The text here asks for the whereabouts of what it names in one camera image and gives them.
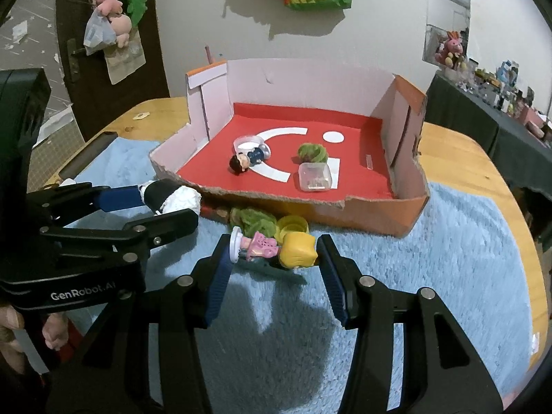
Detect black white sushi plush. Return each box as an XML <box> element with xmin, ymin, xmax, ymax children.
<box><xmin>138</xmin><ymin>178</ymin><xmax>201</xmax><ymax>215</ymax></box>

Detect blonde pink doll figurine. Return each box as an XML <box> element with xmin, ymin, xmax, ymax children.
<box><xmin>229</xmin><ymin>226</ymin><xmax>318</xmax><ymax>270</ymax></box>

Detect black-haired blue figurine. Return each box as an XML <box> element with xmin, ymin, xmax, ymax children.
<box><xmin>228</xmin><ymin>145</ymin><xmax>271</xmax><ymax>175</ymax></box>

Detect small clear plastic container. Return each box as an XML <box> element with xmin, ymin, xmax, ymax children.
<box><xmin>298</xmin><ymin>162</ymin><xmax>332</xmax><ymax>191</ymax></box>

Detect person's left hand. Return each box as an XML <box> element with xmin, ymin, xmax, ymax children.
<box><xmin>0</xmin><ymin>304</ymin><xmax>70</xmax><ymax>376</ymax></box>

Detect red thread wooden spool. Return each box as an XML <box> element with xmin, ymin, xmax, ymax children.
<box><xmin>200</xmin><ymin>205</ymin><xmax>231</xmax><ymax>224</ymax></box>

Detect teal plastic clip toy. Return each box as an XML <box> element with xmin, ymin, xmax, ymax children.
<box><xmin>237</xmin><ymin>258</ymin><xmax>307</xmax><ymax>285</ymax></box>

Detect light blue fluffy towel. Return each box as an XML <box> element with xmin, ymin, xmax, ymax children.
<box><xmin>60</xmin><ymin>137</ymin><xmax>540</xmax><ymax>414</ymax></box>

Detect green lettuce toy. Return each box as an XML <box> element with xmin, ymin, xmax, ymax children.
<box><xmin>229</xmin><ymin>207</ymin><xmax>277</xmax><ymax>237</ymax></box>

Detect small white sticker on table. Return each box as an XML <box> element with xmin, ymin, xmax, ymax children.
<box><xmin>133</xmin><ymin>111</ymin><xmax>151</xmax><ymax>121</ymax></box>

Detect yellow plastic cup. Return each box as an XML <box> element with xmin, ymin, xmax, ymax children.
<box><xmin>274</xmin><ymin>215</ymin><xmax>310</xmax><ymax>244</ymax></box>

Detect round clear plastic lid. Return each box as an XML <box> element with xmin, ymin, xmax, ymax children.
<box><xmin>233</xmin><ymin>135</ymin><xmax>271</xmax><ymax>157</ymax></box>

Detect beige paper bag hanging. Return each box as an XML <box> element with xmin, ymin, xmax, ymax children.
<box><xmin>104</xmin><ymin>29</ymin><xmax>146</xmax><ymax>85</ymax></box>

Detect pink stick behind table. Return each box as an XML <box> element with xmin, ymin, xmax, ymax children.
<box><xmin>205</xmin><ymin>45</ymin><xmax>214</xmax><ymax>65</ymax></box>

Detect pink plush toys hanging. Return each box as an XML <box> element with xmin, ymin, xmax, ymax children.
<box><xmin>95</xmin><ymin>0</ymin><xmax>132</xmax><ymax>49</ymax></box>

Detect green plush hanging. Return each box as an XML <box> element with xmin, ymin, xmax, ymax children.
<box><xmin>126</xmin><ymin>0</ymin><xmax>148</xmax><ymax>28</ymax></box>

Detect cardboard box red interior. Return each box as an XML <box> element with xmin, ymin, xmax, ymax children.
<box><xmin>150</xmin><ymin>59</ymin><xmax>430</xmax><ymax>237</ymax></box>

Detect dark cluttered side table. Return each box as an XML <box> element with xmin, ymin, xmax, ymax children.
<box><xmin>425</xmin><ymin>71</ymin><xmax>551</xmax><ymax>198</ymax></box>

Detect pink plush on shelf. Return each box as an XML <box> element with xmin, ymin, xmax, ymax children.
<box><xmin>434</xmin><ymin>31</ymin><xmax>464</xmax><ymax>68</ymax></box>

